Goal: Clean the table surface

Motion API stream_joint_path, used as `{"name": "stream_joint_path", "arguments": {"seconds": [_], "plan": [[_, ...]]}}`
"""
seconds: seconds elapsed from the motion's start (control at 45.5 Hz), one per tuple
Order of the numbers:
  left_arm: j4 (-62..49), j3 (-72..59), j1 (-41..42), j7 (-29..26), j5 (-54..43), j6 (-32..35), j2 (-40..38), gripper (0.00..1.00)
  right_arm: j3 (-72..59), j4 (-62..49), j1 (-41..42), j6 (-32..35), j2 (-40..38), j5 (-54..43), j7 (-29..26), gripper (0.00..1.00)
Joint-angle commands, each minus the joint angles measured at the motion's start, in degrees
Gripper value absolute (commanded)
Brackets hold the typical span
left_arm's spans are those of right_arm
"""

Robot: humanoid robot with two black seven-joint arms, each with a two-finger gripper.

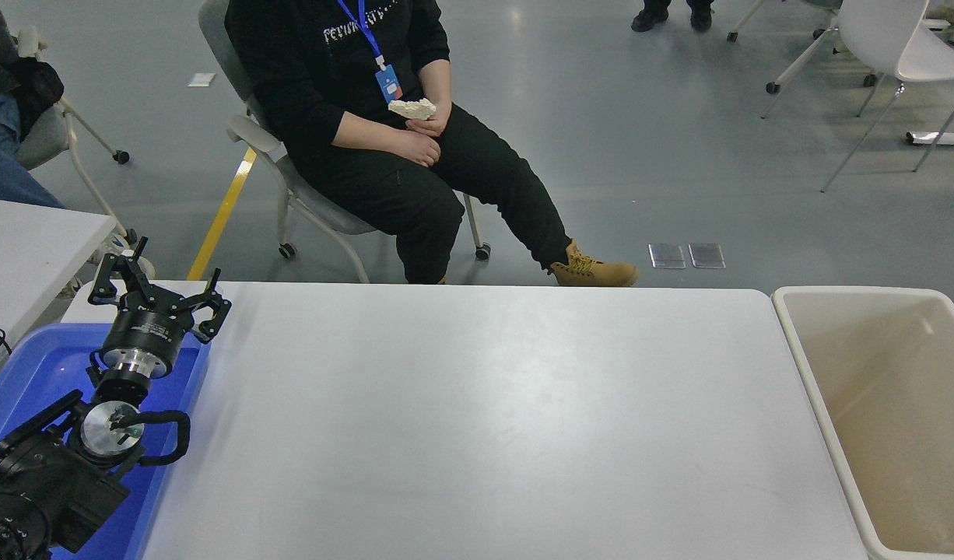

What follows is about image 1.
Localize white chair thin metal legs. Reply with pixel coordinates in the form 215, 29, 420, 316
761, 0, 954, 194

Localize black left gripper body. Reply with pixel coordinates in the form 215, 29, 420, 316
101, 299, 188, 360

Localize large pale plastic bin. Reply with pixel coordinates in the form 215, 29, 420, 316
771, 286, 954, 560

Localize blue lanyard with badge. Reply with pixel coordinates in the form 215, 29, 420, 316
337, 0, 404, 104

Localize white side table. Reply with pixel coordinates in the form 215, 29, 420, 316
0, 194, 118, 366

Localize person's left hand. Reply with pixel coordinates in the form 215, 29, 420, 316
405, 100, 453, 138

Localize blue plastic tray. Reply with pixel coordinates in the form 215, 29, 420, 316
0, 323, 213, 560

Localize person's right hand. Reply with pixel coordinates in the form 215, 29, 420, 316
390, 128, 442, 168

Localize white chair with casters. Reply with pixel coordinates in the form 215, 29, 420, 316
14, 26, 157, 281
726, 0, 879, 96

